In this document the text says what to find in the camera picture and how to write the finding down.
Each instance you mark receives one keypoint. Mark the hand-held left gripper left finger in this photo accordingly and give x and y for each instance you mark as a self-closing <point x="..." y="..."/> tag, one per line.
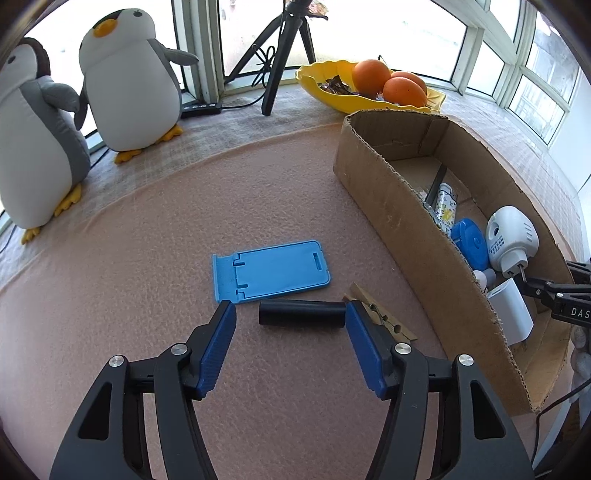
<point x="217" y="344"/>

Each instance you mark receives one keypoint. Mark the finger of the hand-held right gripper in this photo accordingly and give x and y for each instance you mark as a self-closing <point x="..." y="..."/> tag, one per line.
<point x="579" y="268"/>
<point x="558" y="295"/>

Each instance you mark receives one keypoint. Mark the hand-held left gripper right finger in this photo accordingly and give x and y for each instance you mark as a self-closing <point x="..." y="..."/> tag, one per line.
<point x="364" y="344"/>

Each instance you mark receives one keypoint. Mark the white wall charger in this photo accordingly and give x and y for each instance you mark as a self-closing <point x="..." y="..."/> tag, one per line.
<point x="510" y="311"/>

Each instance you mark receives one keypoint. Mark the black cylinder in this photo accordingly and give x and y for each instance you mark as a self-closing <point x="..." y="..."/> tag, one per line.
<point x="300" y="316"/>

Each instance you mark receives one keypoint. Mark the white round plug-in device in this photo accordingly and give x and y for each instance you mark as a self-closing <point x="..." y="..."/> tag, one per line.
<point x="510" y="235"/>

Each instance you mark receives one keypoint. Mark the blue round tape measure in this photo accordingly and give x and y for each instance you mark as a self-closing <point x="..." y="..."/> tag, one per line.
<point x="471" y="242"/>

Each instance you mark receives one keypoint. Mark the cardboard box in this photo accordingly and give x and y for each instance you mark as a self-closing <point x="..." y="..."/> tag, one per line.
<point x="406" y="230"/>

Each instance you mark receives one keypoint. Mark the patterned white tube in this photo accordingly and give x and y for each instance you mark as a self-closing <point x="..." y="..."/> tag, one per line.
<point x="445" y="210"/>

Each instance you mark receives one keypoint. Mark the person's right hand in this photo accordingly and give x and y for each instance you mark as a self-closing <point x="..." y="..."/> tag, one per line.
<point x="582" y="355"/>

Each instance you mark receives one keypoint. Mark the wooden clothespin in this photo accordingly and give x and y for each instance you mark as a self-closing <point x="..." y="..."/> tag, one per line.
<point x="395" y="328"/>

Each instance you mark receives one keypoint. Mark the white tube with grey cap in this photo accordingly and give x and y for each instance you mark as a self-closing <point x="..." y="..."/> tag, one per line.
<point x="482" y="278"/>

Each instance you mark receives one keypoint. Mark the blue phone stand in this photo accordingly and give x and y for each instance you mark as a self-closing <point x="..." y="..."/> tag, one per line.
<point x="272" y="270"/>

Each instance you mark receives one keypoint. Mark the pink felt mat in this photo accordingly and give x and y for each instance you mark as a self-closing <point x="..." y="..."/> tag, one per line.
<point x="161" y="230"/>

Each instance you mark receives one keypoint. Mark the checked grey cloth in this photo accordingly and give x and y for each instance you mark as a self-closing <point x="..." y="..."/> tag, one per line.
<point x="277" y="124"/>

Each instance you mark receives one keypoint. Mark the black power strip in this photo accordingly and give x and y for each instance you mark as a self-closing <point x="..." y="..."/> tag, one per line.
<point x="201" y="110"/>

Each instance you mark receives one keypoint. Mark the orange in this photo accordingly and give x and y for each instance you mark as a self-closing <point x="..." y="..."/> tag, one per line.
<point x="369" y="76"/>
<point x="404" y="92"/>
<point x="413" y="77"/>

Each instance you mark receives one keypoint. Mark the pile of wrapped candies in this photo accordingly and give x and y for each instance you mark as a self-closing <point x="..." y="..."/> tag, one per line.
<point x="337" y="85"/>

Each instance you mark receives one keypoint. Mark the yellow fruit bowl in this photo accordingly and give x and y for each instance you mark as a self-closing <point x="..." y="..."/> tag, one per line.
<point x="318" y="85"/>

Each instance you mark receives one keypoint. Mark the penguin plush with yellow beak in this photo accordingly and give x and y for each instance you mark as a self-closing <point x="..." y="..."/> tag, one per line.
<point x="134" y="92"/>

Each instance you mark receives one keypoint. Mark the penguin plush with brown head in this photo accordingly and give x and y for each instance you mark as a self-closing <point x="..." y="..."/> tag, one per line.
<point x="32" y="138"/>

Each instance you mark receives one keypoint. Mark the black tripod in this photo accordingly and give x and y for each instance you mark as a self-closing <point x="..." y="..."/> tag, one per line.
<point x="277" y="69"/>

